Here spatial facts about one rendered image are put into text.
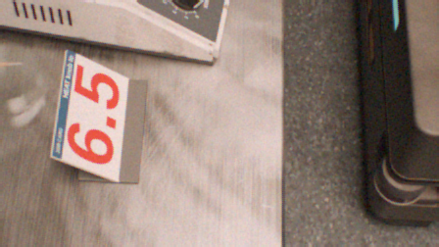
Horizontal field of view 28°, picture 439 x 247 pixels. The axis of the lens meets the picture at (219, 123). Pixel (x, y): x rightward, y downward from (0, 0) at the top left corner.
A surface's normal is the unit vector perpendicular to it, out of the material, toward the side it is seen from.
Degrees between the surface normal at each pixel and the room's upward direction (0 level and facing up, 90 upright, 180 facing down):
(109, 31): 90
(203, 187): 0
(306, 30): 0
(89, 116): 40
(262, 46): 0
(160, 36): 90
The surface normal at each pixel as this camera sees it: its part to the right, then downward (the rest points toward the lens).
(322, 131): 0.05, -0.48
